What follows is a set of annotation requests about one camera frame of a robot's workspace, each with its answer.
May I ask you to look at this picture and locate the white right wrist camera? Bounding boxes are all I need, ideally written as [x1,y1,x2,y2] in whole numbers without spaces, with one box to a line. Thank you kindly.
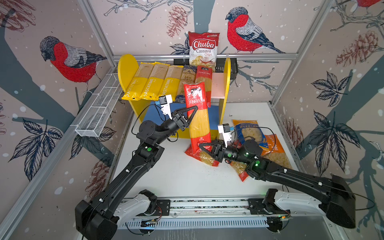
[218,124,234,147]

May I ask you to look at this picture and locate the yellow wooden shelf unit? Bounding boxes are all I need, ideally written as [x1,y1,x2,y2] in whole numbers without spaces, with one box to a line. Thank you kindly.
[117,53,232,140]

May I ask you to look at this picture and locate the red spaghetti pack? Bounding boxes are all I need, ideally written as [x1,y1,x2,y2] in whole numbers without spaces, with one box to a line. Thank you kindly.
[195,66,213,108]
[184,83,211,155]

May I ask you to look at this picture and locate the yellow spaghetti pack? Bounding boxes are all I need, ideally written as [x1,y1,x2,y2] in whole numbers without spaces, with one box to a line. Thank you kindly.
[141,62,170,101]
[122,62,155,101]
[158,65,184,101]

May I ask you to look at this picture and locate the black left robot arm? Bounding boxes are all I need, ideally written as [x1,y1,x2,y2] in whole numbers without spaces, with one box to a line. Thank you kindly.
[75,106,198,240]

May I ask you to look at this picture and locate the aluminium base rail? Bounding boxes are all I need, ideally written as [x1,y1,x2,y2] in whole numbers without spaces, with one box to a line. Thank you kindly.
[118,194,324,234]

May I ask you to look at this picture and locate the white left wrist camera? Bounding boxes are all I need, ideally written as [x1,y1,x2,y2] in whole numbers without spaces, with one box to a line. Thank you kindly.
[159,95,173,119]

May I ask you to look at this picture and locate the black wall basket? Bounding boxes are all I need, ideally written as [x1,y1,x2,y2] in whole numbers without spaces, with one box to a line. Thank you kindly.
[173,57,239,80]

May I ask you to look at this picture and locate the orange pasta bag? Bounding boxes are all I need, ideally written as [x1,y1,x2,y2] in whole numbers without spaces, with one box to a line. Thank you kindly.
[262,135,293,169]

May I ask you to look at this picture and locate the white wire wall basket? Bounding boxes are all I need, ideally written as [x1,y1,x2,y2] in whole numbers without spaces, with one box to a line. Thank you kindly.
[75,73,123,138]

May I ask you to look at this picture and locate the blue orecchiette pasta bag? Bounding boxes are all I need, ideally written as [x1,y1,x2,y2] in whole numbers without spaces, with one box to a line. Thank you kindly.
[233,120,269,150]

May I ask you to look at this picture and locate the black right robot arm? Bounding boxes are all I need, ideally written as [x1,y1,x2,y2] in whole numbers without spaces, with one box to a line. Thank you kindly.
[199,140,356,229]

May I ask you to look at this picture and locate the Chuba cassava chips bag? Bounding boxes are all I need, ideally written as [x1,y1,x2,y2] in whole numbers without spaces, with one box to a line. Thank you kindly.
[189,32,220,69]

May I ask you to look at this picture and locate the red fusilli bag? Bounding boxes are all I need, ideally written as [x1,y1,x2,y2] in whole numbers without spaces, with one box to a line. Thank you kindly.
[230,162,249,182]
[185,146,219,167]

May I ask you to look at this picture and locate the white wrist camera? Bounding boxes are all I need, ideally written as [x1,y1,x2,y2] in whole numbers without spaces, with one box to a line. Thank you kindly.
[218,124,234,147]
[159,95,173,119]

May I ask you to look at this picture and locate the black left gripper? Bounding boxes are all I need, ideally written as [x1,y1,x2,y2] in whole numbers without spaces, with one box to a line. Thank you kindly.
[154,105,197,146]

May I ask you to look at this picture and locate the dark blue spaghetti pack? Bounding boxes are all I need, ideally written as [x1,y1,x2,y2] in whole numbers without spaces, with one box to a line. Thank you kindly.
[175,65,197,103]

